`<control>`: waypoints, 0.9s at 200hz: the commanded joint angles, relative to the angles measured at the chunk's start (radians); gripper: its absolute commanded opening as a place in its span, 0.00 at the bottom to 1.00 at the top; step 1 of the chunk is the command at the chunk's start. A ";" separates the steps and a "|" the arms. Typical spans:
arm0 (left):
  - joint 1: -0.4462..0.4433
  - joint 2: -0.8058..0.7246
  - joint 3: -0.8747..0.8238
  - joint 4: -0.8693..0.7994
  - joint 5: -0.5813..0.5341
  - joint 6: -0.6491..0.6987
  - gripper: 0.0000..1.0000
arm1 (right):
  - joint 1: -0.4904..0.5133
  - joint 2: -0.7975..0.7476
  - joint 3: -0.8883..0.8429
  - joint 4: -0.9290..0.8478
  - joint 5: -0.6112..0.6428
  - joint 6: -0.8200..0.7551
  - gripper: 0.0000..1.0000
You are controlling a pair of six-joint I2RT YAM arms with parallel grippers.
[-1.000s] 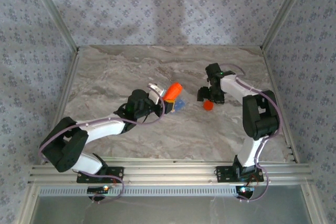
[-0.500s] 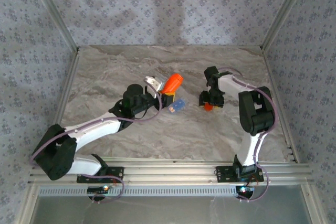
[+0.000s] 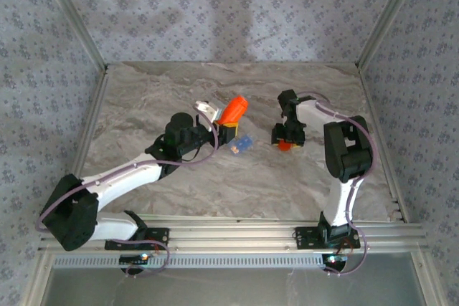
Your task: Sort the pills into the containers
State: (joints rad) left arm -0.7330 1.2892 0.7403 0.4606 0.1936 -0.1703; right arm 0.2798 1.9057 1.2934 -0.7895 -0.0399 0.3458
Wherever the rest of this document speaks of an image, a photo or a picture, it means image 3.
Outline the aluminium table side rail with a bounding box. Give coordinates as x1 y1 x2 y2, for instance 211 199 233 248
358 67 410 223
49 67 110 224

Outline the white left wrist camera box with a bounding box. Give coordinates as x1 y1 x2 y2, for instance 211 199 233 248
193 100 220 125

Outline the left controller board with LED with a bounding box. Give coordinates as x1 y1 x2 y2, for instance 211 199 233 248
119 253 150 264

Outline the controller board with led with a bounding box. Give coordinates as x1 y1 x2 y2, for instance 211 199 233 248
119 253 150 264
321 253 348 273

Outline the aluminium frame post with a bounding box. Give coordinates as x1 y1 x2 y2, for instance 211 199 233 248
35 0 109 70
354 0 427 69

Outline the grey slotted cable duct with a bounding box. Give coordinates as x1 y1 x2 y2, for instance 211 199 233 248
52 252 326 269

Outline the orange pill bottle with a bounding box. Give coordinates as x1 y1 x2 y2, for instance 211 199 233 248
218 95 250 126

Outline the grey metal panel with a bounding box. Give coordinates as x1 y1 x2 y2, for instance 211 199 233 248
42 252 427 306

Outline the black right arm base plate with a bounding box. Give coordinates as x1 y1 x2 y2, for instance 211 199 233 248
294 226 361 249

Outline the aluminium mounting rail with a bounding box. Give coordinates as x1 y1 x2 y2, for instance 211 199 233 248
37 214 430 252

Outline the right controller board with LED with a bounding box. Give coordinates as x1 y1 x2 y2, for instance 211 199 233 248
321 253 348 273

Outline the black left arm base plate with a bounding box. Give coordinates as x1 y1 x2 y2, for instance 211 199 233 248
104 227 170 251

